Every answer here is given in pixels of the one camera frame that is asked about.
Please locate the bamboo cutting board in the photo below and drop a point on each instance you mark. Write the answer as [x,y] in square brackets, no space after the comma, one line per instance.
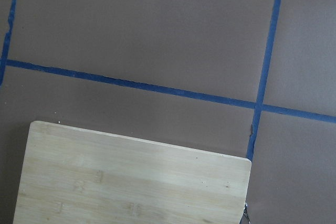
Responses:
[73,175]

